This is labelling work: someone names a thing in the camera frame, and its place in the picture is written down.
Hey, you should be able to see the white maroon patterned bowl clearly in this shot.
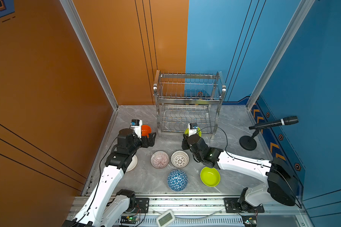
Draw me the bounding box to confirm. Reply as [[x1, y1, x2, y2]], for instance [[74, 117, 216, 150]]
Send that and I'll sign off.
[[171, 150, 189, 168]]

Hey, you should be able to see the lime green bowl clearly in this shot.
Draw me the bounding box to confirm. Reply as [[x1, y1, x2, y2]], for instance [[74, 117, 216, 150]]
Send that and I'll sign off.
[[184, 127, 202, 137], [200, 167, 221, 187]]

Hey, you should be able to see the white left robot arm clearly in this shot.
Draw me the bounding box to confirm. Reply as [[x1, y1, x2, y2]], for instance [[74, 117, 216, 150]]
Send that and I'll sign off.
[[62, 128, 156, 227]]

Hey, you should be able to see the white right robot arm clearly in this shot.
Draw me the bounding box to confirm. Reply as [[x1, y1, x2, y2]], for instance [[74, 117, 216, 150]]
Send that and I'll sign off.
[[182, 134, 298, 211]]

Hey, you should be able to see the stainless steel dish rack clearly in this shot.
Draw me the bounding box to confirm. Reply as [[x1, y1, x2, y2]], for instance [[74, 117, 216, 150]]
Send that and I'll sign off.
[[153, 70, 226, 139]]

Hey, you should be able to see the orange plastic bowl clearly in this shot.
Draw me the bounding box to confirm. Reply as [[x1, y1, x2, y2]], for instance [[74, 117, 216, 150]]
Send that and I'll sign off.
[[141, 125, 152, 137]]

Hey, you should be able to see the pink striped ceramic bowl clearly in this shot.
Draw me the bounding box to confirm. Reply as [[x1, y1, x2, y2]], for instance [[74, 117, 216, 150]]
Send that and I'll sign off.
[[151, 151, 169, 169]]

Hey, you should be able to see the white bowl orange outside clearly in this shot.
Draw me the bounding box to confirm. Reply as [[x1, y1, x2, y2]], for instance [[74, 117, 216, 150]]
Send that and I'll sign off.
[[126, 155, 138, 172]]

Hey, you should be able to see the blue triangle patterned bowl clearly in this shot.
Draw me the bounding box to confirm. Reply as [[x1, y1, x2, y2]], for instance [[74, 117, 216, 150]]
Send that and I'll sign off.
[[167, 169, 188, 192]]

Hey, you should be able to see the black microphone on stand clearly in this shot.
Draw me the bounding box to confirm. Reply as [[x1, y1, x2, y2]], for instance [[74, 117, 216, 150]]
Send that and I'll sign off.
[[239, 116, 299, 151]]

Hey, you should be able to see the white handheld timer device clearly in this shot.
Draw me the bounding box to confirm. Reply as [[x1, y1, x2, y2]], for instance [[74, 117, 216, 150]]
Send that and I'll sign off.
[[156, 210, 176, 227]]

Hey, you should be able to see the green circuit board left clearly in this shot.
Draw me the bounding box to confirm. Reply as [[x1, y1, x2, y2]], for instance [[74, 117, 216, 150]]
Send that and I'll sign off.
[[120, 216, 140, 225]]

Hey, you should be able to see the circuit board right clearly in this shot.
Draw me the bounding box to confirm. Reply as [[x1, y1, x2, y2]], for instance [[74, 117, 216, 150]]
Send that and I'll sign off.
[[241, 215, 257, 227]]

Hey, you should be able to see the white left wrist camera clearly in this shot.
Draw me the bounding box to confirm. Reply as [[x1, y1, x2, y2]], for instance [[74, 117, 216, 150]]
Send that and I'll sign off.
[[130, 119, 143, 139]]

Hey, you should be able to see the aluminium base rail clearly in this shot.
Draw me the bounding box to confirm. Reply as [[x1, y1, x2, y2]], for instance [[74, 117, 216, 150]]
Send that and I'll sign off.
[[65, 193, 314, 227]]

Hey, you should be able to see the aluminium corner post left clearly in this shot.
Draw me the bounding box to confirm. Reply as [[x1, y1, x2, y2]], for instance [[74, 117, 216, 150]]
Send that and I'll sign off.
[[60, 0, 118, 111]]

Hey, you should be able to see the aluminium corner post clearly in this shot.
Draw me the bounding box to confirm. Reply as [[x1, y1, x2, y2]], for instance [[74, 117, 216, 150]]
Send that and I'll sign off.
[[60, 0, 118, 111], [246, 0, 315, 111]]

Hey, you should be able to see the aluminium corner post right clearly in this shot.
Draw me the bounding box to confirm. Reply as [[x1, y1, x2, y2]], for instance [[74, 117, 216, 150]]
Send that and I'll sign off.
[[246, 0, 315, 111]]

